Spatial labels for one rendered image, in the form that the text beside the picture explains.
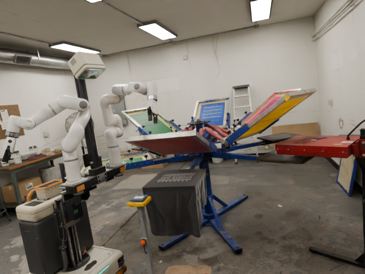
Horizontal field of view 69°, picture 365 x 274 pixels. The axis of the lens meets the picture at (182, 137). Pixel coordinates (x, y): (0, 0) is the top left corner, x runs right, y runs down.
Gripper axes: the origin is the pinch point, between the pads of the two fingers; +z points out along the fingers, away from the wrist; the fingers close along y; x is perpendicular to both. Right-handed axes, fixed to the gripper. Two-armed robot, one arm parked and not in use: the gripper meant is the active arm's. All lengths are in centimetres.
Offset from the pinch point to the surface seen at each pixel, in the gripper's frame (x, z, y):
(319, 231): 124, 107, -160
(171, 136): 10.2, 10.7, -10.8
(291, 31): 154, -262, -416
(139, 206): -10, 60, 4
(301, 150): 104, 24, -70
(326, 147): 122, 24, -59
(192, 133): 25.7, 10.2, -10.9
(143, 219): -11, 69, -3
